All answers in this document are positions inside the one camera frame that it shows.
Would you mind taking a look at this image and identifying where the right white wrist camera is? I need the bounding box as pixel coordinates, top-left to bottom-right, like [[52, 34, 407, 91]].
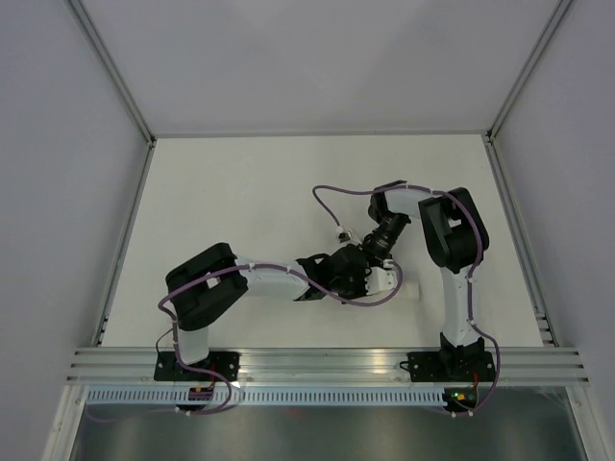
[[335, 226, 359, 244]]

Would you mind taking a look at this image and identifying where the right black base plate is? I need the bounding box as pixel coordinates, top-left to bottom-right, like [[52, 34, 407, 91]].
[[406, 352, 496, 383]]

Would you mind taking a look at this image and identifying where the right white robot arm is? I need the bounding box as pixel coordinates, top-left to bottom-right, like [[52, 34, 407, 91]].
[[361, 181, 489, 379]]

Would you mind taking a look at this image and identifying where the white slotted cable duct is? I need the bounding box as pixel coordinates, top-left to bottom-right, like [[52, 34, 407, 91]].
[[86, 385, 445, 407]]

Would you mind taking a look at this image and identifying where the white cloth napkin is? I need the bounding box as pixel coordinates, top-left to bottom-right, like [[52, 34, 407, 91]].
[[395, 281, 421, 303]]

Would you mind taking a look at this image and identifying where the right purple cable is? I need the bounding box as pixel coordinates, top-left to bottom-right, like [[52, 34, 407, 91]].
[[311, 184, 504, 418]]

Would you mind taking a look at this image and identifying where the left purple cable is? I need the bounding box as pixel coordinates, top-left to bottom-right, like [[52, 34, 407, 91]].
[[86, 261, 403, 424]]

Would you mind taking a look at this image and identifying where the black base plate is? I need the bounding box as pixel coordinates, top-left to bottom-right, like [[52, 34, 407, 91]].
[[154, 352, 240, 382], [406, 352, 496, 383]]

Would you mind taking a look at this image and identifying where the purple cable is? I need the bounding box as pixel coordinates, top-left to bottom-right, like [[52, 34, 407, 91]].
[[86, 261, 403, 424], [311, 184, 504, 418]]

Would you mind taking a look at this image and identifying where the front aluminium rail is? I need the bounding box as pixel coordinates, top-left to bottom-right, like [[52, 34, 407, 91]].
[[64, 347, 590, 387]]

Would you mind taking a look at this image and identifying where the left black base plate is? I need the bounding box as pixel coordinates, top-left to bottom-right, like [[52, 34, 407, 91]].
[[154, 352, 240, 382]]

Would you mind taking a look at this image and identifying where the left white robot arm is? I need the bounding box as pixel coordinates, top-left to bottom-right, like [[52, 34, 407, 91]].
[[165, 242, 373, 380]]

